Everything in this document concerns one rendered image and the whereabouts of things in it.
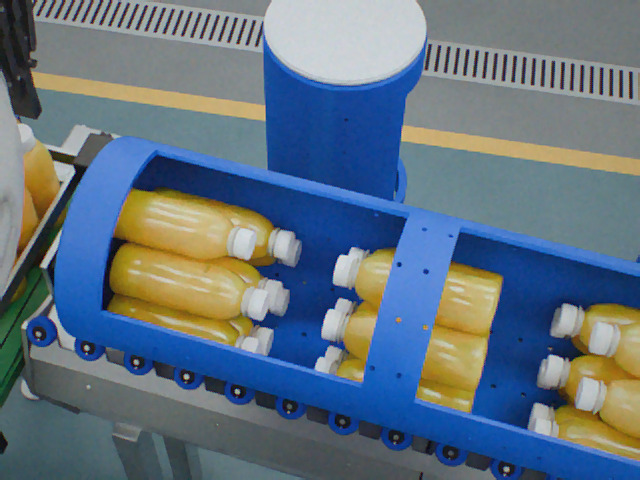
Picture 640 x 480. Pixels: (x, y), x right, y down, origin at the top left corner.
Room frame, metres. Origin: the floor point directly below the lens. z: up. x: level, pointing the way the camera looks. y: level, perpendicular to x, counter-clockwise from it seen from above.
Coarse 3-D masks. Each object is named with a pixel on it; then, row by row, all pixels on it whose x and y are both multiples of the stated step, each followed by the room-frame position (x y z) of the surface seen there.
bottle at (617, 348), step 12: (624, 324) 0.62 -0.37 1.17; (636, 324) 0.61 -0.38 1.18; (612, 336) 0.60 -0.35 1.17; (624, 336) 0.60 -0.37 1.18; (636, 336) 0.60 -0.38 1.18; (612, 348) 0.59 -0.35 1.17; (624, 348) 0.58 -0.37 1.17; (636, 348) 0.58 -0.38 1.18; (624, 360) 0.57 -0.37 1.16; (636, 360) 0.57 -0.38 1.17; (636, 372) 0.56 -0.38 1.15
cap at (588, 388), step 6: (582, 378) 0.57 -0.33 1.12; (588, 378) 0.57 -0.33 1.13; (582, 384) 0.56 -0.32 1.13; (588, 384) 0.56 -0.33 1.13; (594, 384) 0.56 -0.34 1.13; (582, 390) 0.55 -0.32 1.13; (588, 390) 0.55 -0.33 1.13; (594, 390) 0.55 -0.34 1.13; (582, 396) 0.54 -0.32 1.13; (588, 396) 0.54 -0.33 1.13; (594, 396) 0.54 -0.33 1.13; (576, 402) 0.55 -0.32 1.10; (582, 402) 0.54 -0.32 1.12; (588, 402) 0.54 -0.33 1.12; (594, 402) 0.54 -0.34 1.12; (582, 408) 0.54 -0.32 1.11; (588, 408) 0.53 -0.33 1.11
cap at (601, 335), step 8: (600, 328) 0.61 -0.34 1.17; (608, 328) 0.61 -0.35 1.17; (592, 336) 0.61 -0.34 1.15; (600, 336) 0.60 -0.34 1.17; (608, 336) 0.60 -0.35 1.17; (592, 344) 0.60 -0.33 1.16; (600, 344) 0.59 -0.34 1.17; (608, 344) 0.59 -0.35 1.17; (592, 352) 0.59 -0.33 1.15; (600, 352) 0.59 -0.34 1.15
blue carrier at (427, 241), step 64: (128, 192) 0.75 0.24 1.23; (192, 192) 0.89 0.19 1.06; (256, 192) 0.86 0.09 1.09; (320, 192) 0.78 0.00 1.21; (64, 256) 0.68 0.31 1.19; (320, 256) 0.81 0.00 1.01; (448, 256) 0.67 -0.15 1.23; (512, 256) 0.77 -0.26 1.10; (576, 256) 0.69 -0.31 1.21; (64, 320) 0.64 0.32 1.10; (128, 320) 0.63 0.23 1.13; (256, 320) 0.74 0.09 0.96; (320, 320) 0.74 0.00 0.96; (384, 320) 0.59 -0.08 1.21; (512, 320) 0.72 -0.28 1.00; (256, 384) 0.57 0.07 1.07; (320, 384) 0.55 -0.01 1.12; (384, 384) 0.54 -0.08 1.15; (512, 384) 0.64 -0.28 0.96; (512, 448) 0.49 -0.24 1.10; (576, 448) 0.47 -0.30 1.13
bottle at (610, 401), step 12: (600, 384) 0.56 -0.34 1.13; (612, 384) 0.56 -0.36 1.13; (624, 384) 0.55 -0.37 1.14; (636, 384) 0.55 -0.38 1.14; (600, 396) 0.54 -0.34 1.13; (612, 396) 0.54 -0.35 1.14; (624, 396) 0.54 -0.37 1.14; (636, 396) 0.54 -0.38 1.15; (600, 408) 0.53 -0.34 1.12; (612, 408) 0.53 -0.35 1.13; (624, 408) 0.52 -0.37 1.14; (636, 408) 0.52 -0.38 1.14; (612, 420) 0.52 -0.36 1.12; (624, 420) 0.51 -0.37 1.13; (636, 420) 0.51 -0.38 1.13; (624, 432) 0.51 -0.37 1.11; (636, 432) 0.50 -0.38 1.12
